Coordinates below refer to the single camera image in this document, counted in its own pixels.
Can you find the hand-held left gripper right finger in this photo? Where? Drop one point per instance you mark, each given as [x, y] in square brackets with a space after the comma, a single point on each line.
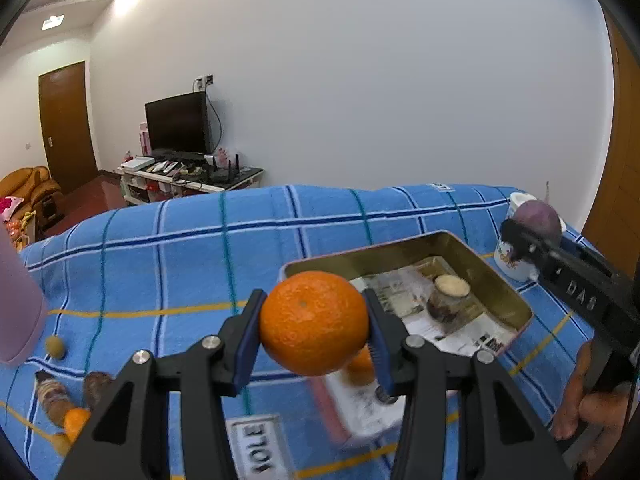
[378, 352]

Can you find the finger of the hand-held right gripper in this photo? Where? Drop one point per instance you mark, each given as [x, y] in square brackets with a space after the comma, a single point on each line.
[575, 247]
[517, 237]

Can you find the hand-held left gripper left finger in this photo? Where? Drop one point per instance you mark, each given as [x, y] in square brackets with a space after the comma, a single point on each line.
[247, 347]

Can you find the white printed mug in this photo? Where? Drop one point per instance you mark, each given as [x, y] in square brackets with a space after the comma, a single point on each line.
[517, 266]

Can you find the purple round fruit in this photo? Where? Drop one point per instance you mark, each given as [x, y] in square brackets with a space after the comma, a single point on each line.
[541, 217]

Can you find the pink metal tin box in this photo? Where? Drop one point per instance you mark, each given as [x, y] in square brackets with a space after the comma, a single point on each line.
[452, 246]

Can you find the large orange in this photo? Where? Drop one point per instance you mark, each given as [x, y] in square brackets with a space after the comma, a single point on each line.
[312, 322]

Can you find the pink electric kettle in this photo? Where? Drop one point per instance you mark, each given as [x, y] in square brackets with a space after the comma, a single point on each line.
[17, 310]

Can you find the person's right hand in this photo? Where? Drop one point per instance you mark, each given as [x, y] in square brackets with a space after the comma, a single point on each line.
[575, 402]

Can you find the small orange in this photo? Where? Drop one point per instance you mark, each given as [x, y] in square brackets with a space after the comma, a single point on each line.
[75, 421]
[361, 369]

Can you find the small glass jar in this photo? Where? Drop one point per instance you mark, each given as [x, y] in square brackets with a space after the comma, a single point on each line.
[447, 301]

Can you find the newspaper sheet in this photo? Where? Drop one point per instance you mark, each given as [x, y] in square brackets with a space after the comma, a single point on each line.
[465, 341]

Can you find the white label card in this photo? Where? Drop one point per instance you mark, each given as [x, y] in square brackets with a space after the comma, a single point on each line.
[260, 447]

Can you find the blue plaid blanket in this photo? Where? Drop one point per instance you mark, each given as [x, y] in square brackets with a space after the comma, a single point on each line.
[175, 260]

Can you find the black router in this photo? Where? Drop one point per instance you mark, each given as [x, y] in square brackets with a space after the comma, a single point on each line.
[231, 169]

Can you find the small yellow fruit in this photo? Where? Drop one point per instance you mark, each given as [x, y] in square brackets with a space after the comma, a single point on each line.
[54, 348]

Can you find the white television stand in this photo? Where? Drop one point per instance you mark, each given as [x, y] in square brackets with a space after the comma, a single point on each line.
[150, 180]

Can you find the black television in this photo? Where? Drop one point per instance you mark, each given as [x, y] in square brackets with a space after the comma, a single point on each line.
[176, 122]

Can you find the brown leather sofa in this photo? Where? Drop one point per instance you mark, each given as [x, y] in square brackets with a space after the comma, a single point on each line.
[30, 185]

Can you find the pink floral cushion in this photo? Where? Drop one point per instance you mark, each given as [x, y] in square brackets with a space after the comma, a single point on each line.
[10, 207]

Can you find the brown wooden door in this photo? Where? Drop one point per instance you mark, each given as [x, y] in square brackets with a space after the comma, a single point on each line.
[67, 125]

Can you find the wooden door frame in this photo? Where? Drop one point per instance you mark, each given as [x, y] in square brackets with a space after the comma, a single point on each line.
[607, 160]

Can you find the wall socket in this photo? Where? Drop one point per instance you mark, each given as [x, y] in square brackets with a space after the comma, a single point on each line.
[204, 80]

